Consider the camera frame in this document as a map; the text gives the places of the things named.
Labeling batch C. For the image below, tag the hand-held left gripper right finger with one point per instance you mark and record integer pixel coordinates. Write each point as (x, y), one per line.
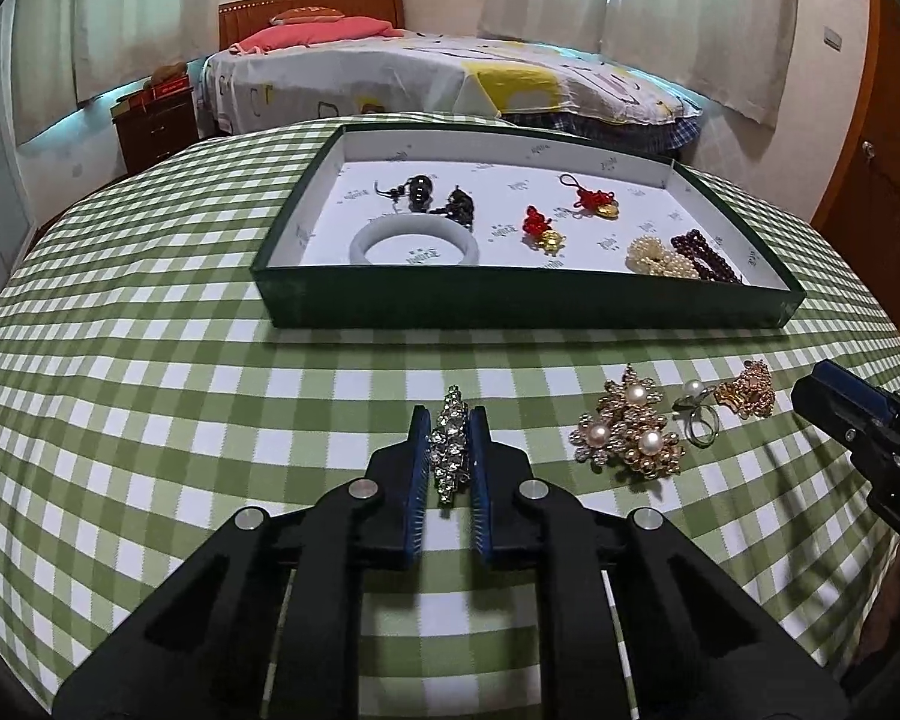
(481, 465)

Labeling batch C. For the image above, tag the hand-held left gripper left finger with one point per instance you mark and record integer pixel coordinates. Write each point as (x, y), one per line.
(418, 465)

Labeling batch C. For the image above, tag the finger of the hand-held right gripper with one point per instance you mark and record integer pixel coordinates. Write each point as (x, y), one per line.
(832, 412)
(855, 388)

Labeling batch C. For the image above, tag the silver rhinestone brooch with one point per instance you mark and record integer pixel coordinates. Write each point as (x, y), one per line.
(450, 450)

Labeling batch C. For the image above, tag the gold openwork brooch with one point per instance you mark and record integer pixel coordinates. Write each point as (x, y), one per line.
(750, 390)

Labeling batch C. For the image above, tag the green tray box white inside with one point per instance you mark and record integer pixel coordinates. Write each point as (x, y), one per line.
(495, 300)

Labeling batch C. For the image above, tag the pale jade bangle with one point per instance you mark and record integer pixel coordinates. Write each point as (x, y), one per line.
(360, 244)

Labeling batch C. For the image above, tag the red knot gold charm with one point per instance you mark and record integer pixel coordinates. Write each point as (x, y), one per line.
(544, 231)

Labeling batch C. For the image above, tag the black earring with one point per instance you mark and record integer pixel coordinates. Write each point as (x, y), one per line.
(416, 191)
(459, 206)

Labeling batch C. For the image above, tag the gold pearl flower brooch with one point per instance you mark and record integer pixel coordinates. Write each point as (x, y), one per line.
(630, 427)

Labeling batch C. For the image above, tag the wooden door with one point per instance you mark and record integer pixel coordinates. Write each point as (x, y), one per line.
(885, 165)

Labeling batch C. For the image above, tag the green white checkered tablecloth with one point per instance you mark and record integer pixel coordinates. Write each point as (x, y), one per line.
(157, 390)

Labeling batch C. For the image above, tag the bed with patterned sheet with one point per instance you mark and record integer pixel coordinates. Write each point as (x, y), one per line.
(420, 79)

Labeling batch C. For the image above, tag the dark wooden nightstand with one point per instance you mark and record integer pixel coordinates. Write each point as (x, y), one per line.
(157, 131)

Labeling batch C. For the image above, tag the pink pillow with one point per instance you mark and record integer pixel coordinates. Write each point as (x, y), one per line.
(315, 34)

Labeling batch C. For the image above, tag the red box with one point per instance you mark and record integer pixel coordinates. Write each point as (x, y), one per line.
(163, 90)

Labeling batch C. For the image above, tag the small orange cushion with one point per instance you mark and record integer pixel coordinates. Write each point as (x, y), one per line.
(307, 14)

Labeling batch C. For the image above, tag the brown plush item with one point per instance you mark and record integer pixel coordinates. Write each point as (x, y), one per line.
(169, 73)

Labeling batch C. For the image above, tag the wooden headboard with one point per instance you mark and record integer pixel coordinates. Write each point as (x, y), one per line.
(247, 11)

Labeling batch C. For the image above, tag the wall light switch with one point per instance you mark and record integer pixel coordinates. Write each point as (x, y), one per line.
(834, 39)

